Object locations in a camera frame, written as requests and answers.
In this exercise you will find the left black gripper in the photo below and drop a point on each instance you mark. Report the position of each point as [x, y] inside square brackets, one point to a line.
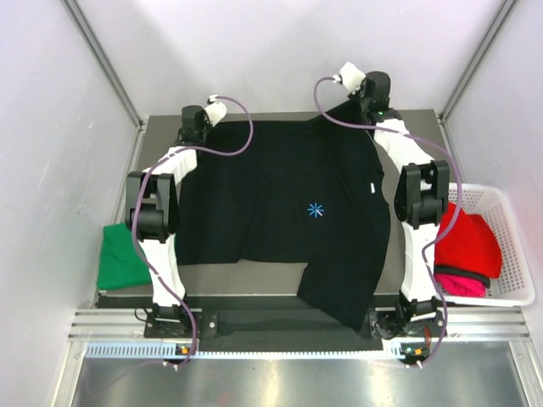
[206, 122]

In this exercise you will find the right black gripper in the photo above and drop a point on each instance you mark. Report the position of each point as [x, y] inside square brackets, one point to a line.
[355, 96]

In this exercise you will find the black t-shirt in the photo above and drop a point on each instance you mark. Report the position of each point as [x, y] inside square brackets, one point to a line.
[306, 191]

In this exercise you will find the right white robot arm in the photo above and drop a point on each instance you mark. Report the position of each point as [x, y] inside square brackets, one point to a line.
[421, 199]

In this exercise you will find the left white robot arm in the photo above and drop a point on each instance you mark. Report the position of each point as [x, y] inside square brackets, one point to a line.
[152, 216]

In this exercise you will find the folded green t-shirt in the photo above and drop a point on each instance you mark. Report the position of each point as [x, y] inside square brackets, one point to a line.
[119, 265]

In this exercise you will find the red t-shirt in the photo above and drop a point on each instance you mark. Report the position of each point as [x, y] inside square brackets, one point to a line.
[470, 246]

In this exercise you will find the pink t-shirt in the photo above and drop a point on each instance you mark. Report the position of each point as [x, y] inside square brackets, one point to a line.
[463, 286]

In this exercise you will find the white plastic laundry basket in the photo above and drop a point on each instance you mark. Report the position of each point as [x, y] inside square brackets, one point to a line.
[514, 286]

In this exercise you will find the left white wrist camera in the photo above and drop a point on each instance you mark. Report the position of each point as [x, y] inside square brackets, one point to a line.
[215, 110]

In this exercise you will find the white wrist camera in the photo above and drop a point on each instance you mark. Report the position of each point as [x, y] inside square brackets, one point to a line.
[215, 110]
[350, 77]

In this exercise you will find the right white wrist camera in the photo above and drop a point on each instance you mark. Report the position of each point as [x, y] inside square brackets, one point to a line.
[350, 77]

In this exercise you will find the right aluminium frame post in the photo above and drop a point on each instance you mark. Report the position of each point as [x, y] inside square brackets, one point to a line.
[498, 22]

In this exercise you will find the aluminium frame post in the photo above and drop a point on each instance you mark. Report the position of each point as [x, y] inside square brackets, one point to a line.
[498, 22]
[89, 36]

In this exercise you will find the left aluminium frame post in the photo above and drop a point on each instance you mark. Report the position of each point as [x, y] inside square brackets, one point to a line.
[89, 36]

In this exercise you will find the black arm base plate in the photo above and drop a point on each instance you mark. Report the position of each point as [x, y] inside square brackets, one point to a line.
[282, 321]

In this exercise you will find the white slotted cable duct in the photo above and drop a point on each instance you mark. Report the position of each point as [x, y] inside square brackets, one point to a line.
[179, 351]

